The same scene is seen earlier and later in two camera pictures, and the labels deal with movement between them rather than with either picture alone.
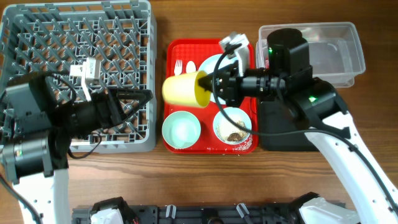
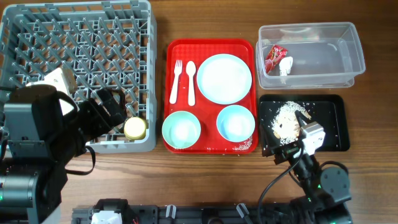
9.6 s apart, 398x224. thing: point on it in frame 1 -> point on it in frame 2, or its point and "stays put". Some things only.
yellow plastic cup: [185, 89] -> [135, 128]
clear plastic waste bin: [334, 49] stays put
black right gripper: [231, 90] -> [285, 152]
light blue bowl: [227, 133] stays put
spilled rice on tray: [245, 145] stays put
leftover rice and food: [237, 136] -> [285, 125]
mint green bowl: [181, 129] stays put
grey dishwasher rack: [44, 39] stays put
